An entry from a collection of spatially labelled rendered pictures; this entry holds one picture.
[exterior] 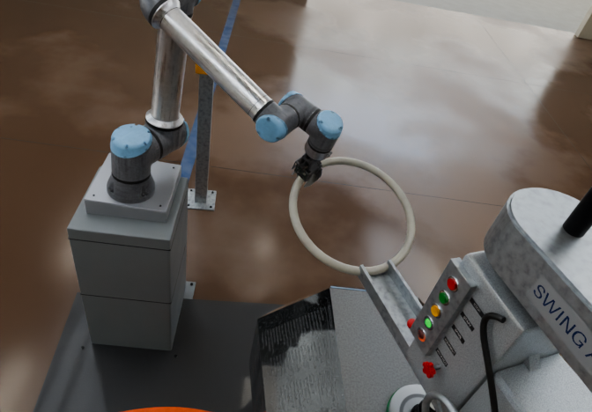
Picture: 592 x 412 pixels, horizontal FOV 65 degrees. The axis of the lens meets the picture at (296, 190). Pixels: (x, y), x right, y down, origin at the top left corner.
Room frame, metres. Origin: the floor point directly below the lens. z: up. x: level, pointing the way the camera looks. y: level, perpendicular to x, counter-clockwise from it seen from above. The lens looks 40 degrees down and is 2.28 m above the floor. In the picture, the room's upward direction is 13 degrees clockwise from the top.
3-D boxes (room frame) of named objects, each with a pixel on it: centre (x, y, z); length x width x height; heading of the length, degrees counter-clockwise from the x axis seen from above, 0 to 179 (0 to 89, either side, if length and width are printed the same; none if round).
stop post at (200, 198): (2.37, 0.64, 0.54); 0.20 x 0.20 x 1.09; 11
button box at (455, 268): (0.72, -0.40, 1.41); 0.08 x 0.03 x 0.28; 27
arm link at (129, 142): (1.41, 0.66, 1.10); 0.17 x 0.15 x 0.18; 158
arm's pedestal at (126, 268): (1.39, 0.67, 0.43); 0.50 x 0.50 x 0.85; 8
